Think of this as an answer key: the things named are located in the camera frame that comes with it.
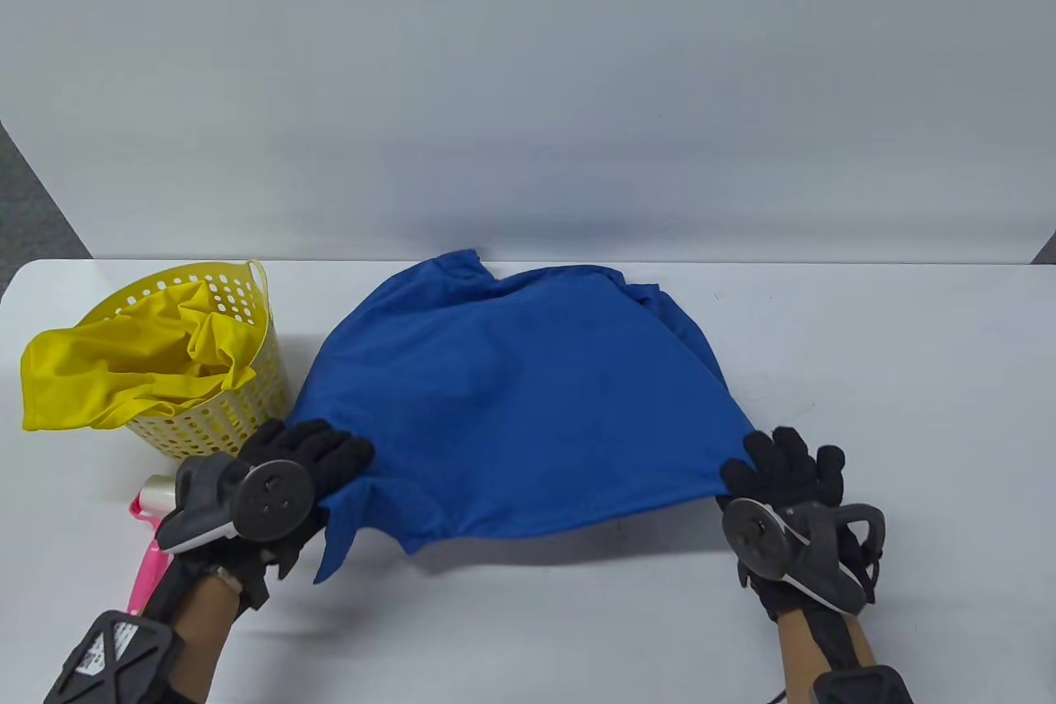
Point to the pink lint roller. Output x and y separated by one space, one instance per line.
148 572

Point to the person's right hand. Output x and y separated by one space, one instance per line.
784 465

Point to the person's right forearm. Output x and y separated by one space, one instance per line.
804 654

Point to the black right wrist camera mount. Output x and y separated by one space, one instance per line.
858 687

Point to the yellow perforated plastic basket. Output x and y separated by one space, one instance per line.
247 415

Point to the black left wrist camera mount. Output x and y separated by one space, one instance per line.
107 654

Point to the blue t-shirt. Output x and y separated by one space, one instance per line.
511 407

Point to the yellow t-shirt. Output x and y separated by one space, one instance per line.
99 374

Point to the person's left hand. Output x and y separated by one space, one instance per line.
330 452

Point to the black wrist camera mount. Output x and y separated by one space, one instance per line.
107 654
858 687

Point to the person's left forearm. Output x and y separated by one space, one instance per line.
202 630

